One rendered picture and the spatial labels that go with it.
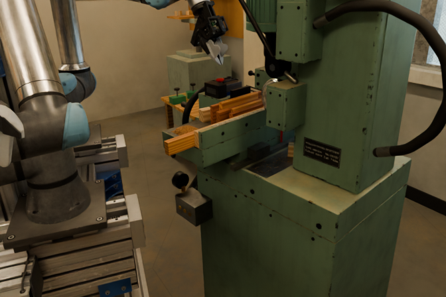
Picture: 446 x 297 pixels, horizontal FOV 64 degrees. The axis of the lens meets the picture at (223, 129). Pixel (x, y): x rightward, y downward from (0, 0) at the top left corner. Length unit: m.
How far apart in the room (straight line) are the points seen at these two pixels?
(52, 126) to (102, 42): 3.43
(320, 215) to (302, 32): 0.46
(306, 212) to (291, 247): 0.15
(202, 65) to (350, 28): 2.54
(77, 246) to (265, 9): 0.83
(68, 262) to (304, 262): 0.64
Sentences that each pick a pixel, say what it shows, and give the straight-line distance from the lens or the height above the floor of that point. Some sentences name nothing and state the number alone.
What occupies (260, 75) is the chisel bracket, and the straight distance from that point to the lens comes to 1.23.
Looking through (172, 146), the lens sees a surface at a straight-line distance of 1.00.
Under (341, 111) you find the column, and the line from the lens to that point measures 0.98.
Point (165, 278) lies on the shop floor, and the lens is 1.94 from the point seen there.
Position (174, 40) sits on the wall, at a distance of 4.34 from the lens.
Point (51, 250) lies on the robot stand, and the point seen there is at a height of 0.74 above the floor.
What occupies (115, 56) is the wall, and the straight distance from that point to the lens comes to 4.09.
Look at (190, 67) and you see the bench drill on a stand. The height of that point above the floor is 0.65.
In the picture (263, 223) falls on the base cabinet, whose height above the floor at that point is 0.64.
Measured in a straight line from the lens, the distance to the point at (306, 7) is 0.90.
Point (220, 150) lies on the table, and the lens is 1.07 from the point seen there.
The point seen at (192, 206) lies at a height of 0.62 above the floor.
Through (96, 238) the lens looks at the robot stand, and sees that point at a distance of 1.01.
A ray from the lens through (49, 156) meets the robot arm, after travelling 0.91.
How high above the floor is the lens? 1.33
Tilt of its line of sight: 22 degrees down
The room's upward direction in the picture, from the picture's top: 2 degrees counter-clockwise
